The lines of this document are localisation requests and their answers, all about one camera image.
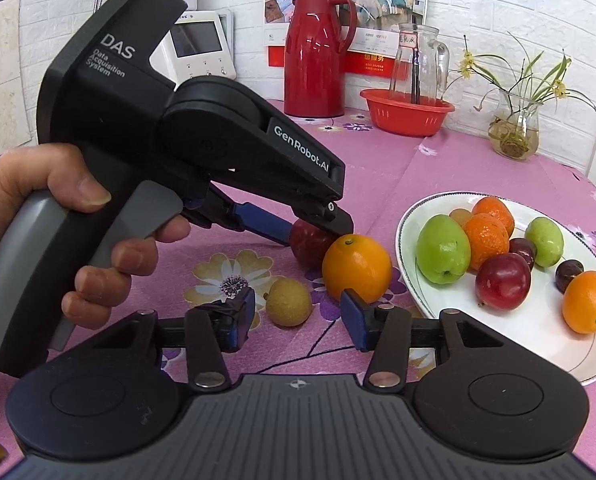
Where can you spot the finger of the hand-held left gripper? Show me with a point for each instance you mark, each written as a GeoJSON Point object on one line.
{"type": "Point", "coordinates": [265, 225]}
{"type": "Point", "coordinates": [335, 222]}

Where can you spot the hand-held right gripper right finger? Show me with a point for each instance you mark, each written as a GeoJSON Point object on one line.
{"type": "Point", "coordinates": [353, 322]}

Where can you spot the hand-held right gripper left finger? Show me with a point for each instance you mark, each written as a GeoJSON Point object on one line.
{"type": "Point", "coordinates": [240, 325]}

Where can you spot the red apple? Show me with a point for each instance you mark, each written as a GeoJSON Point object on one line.
{"type": "Point", "coordinates": [308, 247]}
{"type": "Point", "coordinates": [503, 282]}

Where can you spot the orange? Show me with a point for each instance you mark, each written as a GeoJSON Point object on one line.
{"type": "Point", "coordinates": [355, 265]}
{"type": "Point", "coordinates": [587, 302]}

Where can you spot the large green fruit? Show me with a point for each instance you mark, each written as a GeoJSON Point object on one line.
{"type": "Point", "coordinates": [443, 250]}

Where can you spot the brown pear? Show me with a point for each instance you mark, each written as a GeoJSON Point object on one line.
{"type": "Point", "coordinates": [460, 216]}

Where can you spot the tangerine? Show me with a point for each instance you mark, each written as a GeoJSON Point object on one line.
{"type": "Point", "coordinates": [485, 242]}
{"type": "Point", "coordinates": [495, 210]}

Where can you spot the white plate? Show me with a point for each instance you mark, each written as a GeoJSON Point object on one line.
{"type": "Point", "coordinates": [528, 332]}

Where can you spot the dark plum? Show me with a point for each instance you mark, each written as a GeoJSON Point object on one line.
{"type": "Point", "coordinates": [568, 272]}
{"type": "Point", "coordinates": [524, 249]}

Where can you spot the person's left hand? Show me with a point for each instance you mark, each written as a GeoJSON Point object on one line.
{"type": "Point", "coordinates": [43, 170]}

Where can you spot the small yellow-green fruit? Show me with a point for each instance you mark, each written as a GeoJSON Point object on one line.
{"type": "Point", "coordinates": [288, 302]}

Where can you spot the pink floral tablecloth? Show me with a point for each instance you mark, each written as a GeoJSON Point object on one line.
{"type": "Point", "coordinates": [388, 170]}

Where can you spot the white device with screen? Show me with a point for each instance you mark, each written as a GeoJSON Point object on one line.
{"type": "Point", "coordinates": [213, 65]}

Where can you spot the red plastic basin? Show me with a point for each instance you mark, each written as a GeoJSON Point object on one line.
{"type": "Point", "coordinates": [403, 119]}

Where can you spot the red thermos jug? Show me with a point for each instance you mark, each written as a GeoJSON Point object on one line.
{"type": "Point", "coordinates": [313, 60]}

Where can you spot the glass bottle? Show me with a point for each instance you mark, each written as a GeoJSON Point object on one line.
{"type": "Point", "coordinates": [402, 65]}

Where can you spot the black stick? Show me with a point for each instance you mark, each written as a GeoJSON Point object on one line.
{"type": "Point", "coordinates": [416, 70]}

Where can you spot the glass pitcher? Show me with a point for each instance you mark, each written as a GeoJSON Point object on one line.
{"type": "Point", "coordinates": [435, 65]}

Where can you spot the glass vase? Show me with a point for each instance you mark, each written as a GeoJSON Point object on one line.
{"type": "Point", "coordinates": [513, 135]}

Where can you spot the small green fruit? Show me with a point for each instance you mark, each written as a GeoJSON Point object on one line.
{"type": "Point", "coordinates": [544, 242]}

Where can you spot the green plant with yellow flowers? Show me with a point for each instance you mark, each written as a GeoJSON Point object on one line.
{"type": "Point", "coordinates": [525, 80]}

